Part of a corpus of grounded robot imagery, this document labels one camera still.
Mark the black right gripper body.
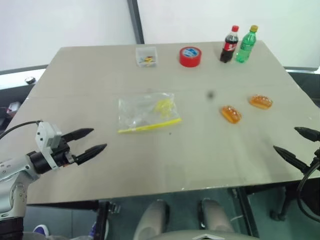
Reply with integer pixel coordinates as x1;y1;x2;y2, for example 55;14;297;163
311;147;320;172

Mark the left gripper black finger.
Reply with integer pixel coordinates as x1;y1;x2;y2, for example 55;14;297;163
74;143;108;166
61;127;95;145

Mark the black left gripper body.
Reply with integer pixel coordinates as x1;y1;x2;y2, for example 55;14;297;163
51;136;77;168

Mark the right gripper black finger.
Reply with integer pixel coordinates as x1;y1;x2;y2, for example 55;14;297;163
294;126;320;144
272;145;313;174

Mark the glazed orange bread roll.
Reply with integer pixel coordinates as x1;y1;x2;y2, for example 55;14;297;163
219;105;243;125
248;94;274;110

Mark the clear zip bag yellow seal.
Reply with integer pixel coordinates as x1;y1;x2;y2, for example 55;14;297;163
117;92;183;135

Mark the black table leg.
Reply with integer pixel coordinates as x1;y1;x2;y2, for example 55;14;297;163
95;199;111;240
235;187;260;238

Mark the grey rounded shape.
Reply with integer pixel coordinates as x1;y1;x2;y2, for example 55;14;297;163
133;199;171;240
199;197;235;234

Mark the clear box of coloured bits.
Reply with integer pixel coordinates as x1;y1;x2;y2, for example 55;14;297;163
135;46;159;68

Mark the green soda bottle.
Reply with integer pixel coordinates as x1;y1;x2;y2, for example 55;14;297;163
235;24;259;64

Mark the small cola bottle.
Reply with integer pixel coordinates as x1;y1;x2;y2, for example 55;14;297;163
219;24;240;64

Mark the red tape roll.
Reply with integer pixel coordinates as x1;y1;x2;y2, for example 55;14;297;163
178;45;203;68

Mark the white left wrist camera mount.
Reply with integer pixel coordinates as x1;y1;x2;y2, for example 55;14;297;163
34;121;62;171

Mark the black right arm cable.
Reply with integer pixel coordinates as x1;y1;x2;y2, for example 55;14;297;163
296;153;320;221

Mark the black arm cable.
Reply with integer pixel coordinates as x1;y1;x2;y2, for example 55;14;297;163
296;153;320;221
0;120;42;140

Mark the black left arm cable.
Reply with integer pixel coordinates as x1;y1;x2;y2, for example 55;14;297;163
0;120;42;140

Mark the dark grey wall post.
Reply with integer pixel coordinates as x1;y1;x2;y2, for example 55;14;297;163
126;0;146;45

